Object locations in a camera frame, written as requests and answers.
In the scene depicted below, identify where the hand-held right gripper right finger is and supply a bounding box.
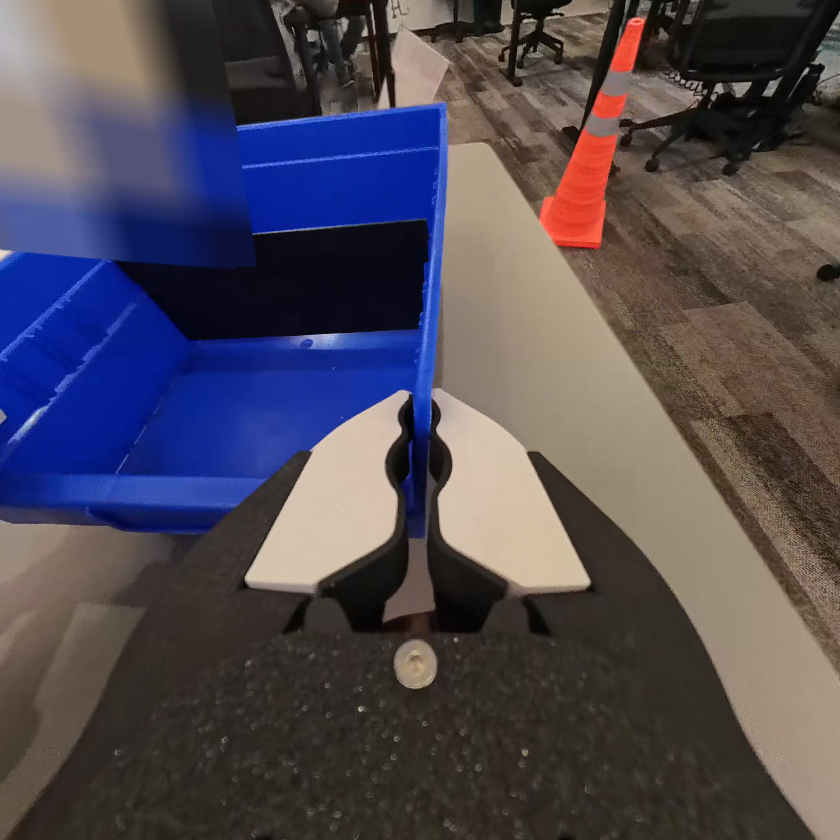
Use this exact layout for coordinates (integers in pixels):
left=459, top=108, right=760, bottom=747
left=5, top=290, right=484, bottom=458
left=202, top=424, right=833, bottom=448
left=426, top=389, right=593, bottom=605

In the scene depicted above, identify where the orange traffic cone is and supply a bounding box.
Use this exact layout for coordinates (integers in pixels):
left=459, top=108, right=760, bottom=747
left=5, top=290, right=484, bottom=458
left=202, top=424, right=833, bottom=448
left=539, top=16, right=648, bottom=252

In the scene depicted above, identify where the blue bin with black divider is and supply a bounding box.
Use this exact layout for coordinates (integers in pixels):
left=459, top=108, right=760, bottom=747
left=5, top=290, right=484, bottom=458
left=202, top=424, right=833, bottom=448
left=0, top=103, right=451, bottom=539

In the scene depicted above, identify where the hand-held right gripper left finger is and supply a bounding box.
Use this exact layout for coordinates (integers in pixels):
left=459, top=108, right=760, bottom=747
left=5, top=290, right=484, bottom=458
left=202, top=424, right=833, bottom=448
left=245, top=390, right=412, bottom=605

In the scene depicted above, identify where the black mesh office chair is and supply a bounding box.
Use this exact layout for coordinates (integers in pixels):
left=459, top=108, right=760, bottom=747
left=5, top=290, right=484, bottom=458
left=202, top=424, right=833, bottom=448
left=617, top=0, right=821, bottom=179

